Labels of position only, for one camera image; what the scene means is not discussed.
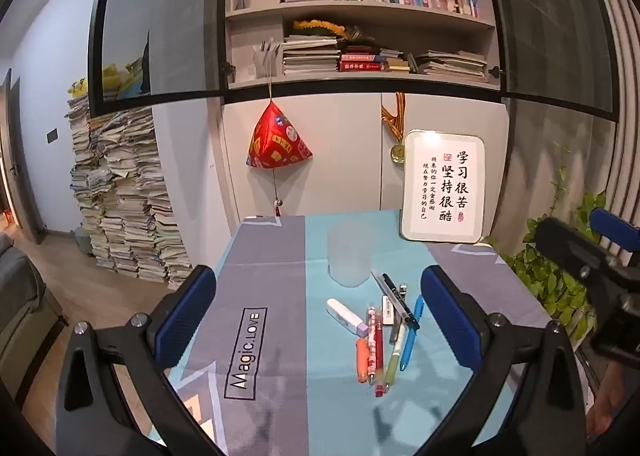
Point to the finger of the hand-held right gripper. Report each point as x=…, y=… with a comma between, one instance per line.
x=570, y=248
x=612, y=228

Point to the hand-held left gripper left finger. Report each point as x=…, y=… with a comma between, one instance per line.
x=187, y=311

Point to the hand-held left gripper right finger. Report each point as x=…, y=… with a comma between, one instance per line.
x=447, y=311

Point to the blue pen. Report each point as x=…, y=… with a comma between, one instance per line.
x=412, y=331

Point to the small white eraser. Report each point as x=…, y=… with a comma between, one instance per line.
x=388, y=311

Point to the black pen silver clip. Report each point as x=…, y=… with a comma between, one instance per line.
x=381, y=286

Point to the green clear pen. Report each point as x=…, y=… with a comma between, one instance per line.
x=395, y=361

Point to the pink patterned pen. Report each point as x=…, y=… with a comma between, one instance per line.
x=372, y=343

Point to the red clear pen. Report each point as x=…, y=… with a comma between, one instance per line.
x=380, y=371

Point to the orange pen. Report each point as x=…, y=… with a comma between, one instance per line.
x=362, y=361

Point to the white correction pen purple cap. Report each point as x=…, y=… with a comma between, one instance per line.
x=342, y=316

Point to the frosted plastic cup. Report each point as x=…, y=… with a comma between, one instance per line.
x=350, y=256

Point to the person's right hand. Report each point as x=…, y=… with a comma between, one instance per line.
x=605, y=406

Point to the green potted plant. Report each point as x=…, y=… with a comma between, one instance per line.
x=542, y=276

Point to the blue grey printed tablecloth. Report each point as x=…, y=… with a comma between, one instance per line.
x=280, y=286

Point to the pale green bin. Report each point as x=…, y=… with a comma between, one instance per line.
x=83, y=242

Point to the framed calligraphy sign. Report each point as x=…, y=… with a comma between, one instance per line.
x=442, y=186

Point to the tall stacks of papers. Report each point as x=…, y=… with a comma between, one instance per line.
x=125, y=186

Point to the gold medal striped ribbon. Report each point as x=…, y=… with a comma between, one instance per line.
x=398, y=151

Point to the grey green sofa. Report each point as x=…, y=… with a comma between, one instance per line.
x=20, y=326

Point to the red pyramid hanging ornament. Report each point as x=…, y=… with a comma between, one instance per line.
x=275, y=140

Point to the right glass cabinet door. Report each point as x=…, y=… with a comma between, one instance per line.
x=550, y=20

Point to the glass cabinet door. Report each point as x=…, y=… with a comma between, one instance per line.
x=550, y=20
x=165, y=20

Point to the stack of worn booklets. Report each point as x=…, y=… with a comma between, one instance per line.
x=452, y=65

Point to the dark room door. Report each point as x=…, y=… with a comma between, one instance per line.
x=20, y=160

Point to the yellow plush toy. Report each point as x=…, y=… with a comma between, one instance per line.
x=112, y=75
x=77, y=87

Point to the clear shelf pen holder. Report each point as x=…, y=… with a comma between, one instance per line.
x=266, y=63

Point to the red books stack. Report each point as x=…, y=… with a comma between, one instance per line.
x=362, y=63

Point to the left glass cabinet door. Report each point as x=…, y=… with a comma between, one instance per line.
x=165, y=20

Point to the grey bookcase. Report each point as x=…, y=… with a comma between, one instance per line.
x=260, y=18

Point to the yellow flower garland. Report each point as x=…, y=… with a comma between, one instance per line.
x=320, y=28

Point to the dark wall switch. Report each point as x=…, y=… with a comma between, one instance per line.
x=53, y=135

